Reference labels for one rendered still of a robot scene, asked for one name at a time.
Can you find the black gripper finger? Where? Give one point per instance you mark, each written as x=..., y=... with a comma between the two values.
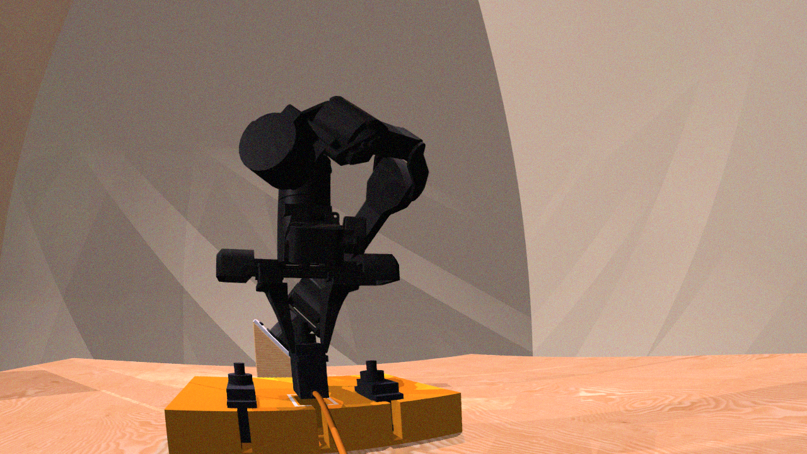
x=276, y=293
x=331, y=300

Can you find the black micro servo with orange cable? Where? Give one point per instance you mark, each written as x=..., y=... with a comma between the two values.
x=309, y=374

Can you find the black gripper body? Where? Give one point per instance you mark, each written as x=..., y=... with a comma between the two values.
x=239, y=265

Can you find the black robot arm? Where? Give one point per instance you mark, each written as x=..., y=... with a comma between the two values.
x=290, y=150

